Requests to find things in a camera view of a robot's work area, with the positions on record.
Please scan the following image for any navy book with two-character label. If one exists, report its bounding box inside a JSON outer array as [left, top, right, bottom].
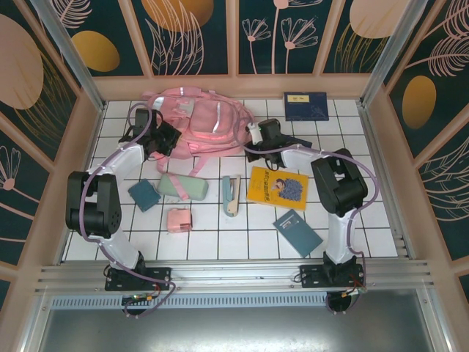
[[284, 91, 330, 122]]

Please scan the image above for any pink backpack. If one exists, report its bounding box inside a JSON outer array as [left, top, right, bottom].
[[141, 86, 256, 177]]

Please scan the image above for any green pencil case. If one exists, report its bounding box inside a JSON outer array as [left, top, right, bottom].
[[156, 173, 210, 202]]

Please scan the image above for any yellow illustrated book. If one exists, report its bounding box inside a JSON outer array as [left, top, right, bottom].
[[245, 166, 310, 212]]

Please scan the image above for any blue and beige stapler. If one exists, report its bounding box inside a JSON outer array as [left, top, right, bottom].
[[221, 175, 242, 218]]

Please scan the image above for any small pink box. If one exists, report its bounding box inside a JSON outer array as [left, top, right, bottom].
[[166, 208, 193, 233]]

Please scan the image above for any teal notebook with label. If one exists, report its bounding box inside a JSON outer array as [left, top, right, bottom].
[[271, 209, 324, 258]]

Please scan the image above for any small green circuit board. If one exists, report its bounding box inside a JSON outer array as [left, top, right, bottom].
[[122, 293, 162, 305]]

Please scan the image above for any grey metal shelf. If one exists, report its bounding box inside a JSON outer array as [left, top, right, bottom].
[[21, 289, 454, 352]]

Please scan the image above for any aluminium corner post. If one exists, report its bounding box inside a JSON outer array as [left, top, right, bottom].
[[358, 0, 439, 109], [29, 0, 107, 113]]

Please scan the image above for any aluminium side rail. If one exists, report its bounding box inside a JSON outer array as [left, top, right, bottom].
[[357, 101, 417, 262]]

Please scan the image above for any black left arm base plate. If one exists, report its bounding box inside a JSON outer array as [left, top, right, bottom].
[[105, 266, 172, 292]]

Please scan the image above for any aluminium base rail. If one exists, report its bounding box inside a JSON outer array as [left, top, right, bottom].
[[34, 259, 437, 294]]

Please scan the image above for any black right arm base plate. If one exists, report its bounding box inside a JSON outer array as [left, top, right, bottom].
[[299, 263, 366, 289]]

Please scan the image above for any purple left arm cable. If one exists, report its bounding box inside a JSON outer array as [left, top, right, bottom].
[[78, 104, 177, 320]]

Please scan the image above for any slotted grey cable tray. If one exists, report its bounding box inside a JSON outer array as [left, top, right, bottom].
[[49, 296, 428, 309]]

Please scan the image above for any yellow connector with wires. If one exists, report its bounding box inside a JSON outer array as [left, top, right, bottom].
[[340, 285, 367, 298]]

